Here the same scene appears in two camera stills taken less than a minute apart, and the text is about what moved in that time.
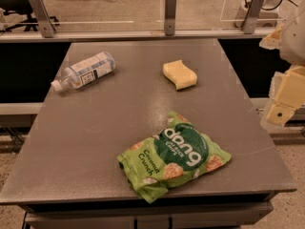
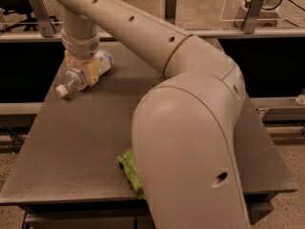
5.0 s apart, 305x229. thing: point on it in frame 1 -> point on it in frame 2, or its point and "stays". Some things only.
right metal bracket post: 254,11 stays
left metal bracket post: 47,27 stays
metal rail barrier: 122,35 stays
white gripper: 294,42 -> 82,47
